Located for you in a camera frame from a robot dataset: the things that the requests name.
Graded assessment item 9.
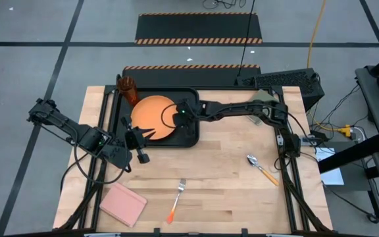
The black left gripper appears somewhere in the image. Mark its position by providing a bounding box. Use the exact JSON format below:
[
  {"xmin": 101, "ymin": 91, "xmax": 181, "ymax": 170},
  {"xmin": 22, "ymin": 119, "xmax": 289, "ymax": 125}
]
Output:
[{"xmin": 121, "ymin": 115, "xmax": 157, "ymax": 165}]

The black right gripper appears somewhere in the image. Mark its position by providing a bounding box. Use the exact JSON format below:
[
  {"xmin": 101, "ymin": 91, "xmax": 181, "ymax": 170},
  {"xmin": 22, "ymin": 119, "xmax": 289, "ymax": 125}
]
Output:
[{"xmin": 172, "ymin": 100, "xmax": 207, "ymax": 131}]

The orange round plate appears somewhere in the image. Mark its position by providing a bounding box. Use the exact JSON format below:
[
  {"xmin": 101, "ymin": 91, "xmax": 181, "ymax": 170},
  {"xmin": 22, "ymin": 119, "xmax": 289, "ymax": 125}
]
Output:
[{"xmin": 130, "ymin": 95, "xmax": 179, "ymax": 141}]

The orange translucent cup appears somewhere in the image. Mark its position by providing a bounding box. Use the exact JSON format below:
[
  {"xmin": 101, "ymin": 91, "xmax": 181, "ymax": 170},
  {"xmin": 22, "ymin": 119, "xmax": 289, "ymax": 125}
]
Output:
[{"xmin": 116, "ymin": 76, "xmax": 141, "ymax": 107}]

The fork with orange handle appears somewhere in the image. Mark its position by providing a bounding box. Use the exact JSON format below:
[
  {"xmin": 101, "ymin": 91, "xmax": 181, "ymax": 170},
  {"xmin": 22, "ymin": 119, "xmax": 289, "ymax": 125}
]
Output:
[{"xmin": 166, "ymin": 179, "xmax": 187, "ymax": 224}]

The black plastic tray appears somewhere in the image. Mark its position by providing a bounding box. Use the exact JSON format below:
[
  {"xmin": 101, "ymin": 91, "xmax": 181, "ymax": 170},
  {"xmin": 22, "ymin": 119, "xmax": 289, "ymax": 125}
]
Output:
[{"xmin": 113, "ymin": 87, "xmax": 199, "ymax": 148}]

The narrow hazard striped floor mat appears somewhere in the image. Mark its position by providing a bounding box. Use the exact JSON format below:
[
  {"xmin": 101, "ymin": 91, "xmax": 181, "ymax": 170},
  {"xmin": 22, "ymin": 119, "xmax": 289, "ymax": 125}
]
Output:
[{"xmin": 122, "ymin": 64, "xmax": 262, "ymax": 88}]

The pink notebook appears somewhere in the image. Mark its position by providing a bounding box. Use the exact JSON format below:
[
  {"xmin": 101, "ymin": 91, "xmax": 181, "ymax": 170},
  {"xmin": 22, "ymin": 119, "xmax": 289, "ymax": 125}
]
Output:
[{"xmin": 99, "ymin": 182, "xmax": 147, "ymax": 228}]

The green notebook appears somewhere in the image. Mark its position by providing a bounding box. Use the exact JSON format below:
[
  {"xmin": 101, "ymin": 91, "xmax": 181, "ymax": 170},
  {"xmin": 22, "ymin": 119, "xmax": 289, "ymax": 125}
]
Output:
[{"xmin": 247, "ymin": 89, "xmax": 279, "ymax": 126}]

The large hazard striped floor mat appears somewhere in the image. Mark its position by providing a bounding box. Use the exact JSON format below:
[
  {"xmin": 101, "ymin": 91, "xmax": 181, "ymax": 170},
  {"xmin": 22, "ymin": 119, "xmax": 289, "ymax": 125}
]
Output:
[{"xmin": 134, "ymin": 12, "xmax": 263, "ymax": 45}]

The white paper sheet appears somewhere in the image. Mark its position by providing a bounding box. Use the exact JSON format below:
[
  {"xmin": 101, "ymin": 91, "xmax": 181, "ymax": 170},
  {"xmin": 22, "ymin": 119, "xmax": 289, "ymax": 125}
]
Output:
[{"xmin": 313, "ymin": 147, "xmax": 345, "ymax": 186}]

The yellow power plug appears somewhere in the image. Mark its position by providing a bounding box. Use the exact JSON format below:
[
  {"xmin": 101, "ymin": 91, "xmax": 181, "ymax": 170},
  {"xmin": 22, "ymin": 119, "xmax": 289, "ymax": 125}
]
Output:
[{"xmin": 338, "ymin": 124, "xmax": 353, "ymax": 138}]

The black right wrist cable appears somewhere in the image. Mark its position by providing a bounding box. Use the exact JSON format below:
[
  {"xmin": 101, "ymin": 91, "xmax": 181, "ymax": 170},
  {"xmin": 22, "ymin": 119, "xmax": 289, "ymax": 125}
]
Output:
[{"xmin": 160, "ymin": 103, "xmax": 181, "ymax": 129}]

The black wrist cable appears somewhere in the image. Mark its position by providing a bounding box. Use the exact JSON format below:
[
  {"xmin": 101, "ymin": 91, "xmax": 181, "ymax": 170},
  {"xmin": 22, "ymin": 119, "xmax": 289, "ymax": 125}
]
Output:
[
  {"xmin": 160, "ymin": 103, "xmax": 181, "ymax": 129},
  {"xmin": 73, "ymin": 144, "xmax": 128, "ymax": 185}
]

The black aluminium table frame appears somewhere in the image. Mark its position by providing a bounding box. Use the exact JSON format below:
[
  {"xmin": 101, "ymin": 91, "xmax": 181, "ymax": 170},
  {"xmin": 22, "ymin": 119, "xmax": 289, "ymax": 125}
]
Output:
[{"xmin": 53, "ymin": 74, "xmax": 334, "ymax": 237}]

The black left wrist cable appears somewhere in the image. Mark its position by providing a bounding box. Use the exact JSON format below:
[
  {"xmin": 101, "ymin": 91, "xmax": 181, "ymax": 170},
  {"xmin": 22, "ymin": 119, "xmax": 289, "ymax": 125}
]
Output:
[{"xmin": 73, "ymin": 144, "xmax": 128, "ymax": 185}]

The spoon with wooden handle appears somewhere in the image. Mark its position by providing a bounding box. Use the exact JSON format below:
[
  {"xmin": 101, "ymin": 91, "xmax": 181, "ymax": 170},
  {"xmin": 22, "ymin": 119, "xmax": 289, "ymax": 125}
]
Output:
[{"xmin": 245, "ymin": 154, "xmax": 280, "ymax": 187}]

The curved black floor cable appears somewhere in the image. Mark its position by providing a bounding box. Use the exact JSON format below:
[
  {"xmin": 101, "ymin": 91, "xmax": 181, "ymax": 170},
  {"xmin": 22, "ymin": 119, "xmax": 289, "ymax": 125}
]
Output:
[{"xmin": 59, "ymin": 153, "xmax": 91, "ymax": 195}]

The straight black floor cable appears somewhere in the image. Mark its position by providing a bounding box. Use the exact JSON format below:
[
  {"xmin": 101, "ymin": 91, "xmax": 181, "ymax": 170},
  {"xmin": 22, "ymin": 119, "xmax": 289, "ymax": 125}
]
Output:
[{"xmin": 237, "ymin": 0, "xmax": 256, "ymax": 78}]

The coiled black cable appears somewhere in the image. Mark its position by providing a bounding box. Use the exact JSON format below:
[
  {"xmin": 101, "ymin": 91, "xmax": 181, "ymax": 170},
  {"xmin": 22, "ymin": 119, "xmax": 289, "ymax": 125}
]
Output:
[{"xmin": 202, "ymin": 0, "xmax": 246, "ymax": 10}]

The yellow floor cable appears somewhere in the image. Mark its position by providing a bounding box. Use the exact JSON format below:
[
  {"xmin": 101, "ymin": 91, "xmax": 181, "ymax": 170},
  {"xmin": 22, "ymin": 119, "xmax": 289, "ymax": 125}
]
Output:
[{"xmin": 306, "ymin": 0, "xmax": 327, "ymax": 68}]

